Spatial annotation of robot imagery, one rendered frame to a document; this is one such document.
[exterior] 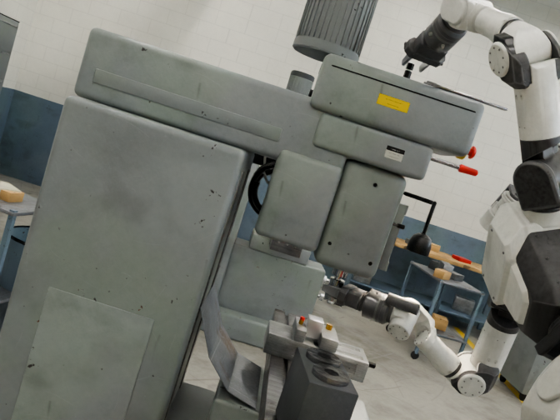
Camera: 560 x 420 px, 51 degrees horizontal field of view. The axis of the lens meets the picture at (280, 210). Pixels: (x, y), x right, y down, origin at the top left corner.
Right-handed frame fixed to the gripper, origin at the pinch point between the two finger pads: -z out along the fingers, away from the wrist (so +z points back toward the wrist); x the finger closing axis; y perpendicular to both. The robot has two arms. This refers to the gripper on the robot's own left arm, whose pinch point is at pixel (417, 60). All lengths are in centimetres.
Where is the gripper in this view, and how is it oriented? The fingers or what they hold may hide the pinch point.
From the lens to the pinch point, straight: 179.8
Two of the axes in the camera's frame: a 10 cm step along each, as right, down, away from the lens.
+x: 9.3, 2.7, 2.4
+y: 1.6, -9.0, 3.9
